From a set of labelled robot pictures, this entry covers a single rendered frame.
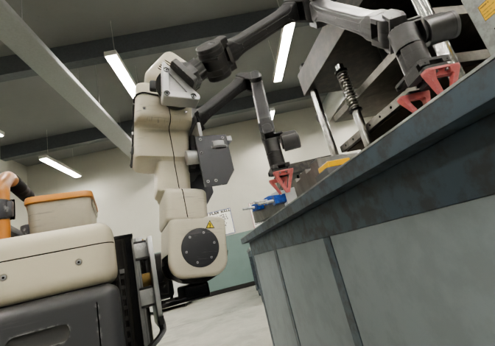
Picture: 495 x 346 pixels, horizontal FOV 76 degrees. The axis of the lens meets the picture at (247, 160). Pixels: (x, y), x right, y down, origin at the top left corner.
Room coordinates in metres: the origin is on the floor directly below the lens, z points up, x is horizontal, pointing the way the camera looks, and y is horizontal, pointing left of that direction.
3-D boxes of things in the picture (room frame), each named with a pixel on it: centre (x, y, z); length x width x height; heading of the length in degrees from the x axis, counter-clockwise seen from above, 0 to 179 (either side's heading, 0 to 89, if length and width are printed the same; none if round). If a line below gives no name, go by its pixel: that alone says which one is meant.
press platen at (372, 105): (1.85, -1.20, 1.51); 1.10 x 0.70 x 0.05; 13
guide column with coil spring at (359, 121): (1.93, -0.77, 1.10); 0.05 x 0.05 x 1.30
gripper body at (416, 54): (0.59, -0.39, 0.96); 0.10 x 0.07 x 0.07; 4
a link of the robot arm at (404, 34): (0.59, -0.39, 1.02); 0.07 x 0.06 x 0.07; 81
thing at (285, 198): (1.06, -0.06, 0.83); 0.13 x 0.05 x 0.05; 99
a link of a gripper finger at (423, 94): (0.62, -0.39, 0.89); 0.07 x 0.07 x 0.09; 4
